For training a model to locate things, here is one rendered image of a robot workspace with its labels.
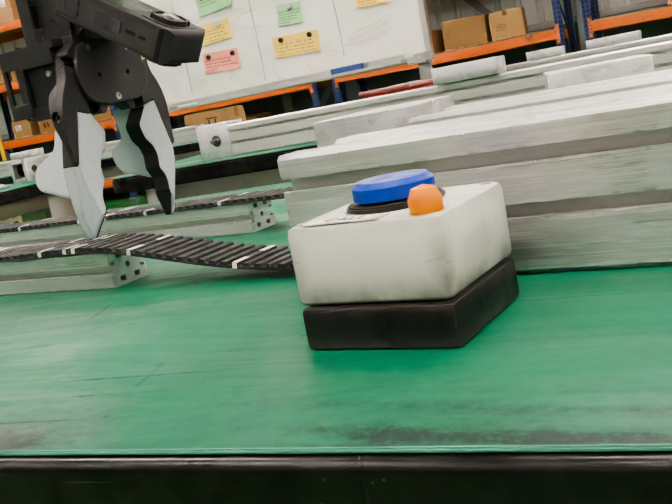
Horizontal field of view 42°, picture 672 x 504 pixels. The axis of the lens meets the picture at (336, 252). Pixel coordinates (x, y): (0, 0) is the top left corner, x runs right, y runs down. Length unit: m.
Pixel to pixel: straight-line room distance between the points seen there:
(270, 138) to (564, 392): 2.08
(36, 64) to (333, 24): 3.00
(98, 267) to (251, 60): 3.13
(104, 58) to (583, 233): 0.38
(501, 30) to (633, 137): 9.85
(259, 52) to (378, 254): 3.43
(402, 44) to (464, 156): 3.06
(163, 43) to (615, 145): 0.31
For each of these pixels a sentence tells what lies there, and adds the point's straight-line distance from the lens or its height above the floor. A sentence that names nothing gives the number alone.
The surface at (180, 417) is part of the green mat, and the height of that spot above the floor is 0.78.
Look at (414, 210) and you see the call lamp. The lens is 0.37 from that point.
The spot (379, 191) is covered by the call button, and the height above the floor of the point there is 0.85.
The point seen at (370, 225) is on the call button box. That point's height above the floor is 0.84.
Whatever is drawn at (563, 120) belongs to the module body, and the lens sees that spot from 0.47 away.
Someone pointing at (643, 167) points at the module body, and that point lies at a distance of 0.46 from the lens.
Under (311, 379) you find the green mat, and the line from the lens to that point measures 0.38.
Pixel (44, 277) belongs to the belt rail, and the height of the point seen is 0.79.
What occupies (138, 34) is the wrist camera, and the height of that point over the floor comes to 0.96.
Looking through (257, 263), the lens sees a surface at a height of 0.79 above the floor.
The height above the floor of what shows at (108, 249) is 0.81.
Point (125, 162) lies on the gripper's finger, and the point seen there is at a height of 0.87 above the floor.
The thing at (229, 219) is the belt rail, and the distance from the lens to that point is 0.87.
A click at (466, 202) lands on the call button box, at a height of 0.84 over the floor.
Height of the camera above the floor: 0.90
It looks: 10 degrees down
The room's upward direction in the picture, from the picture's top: 11 degrees counter-clockwise
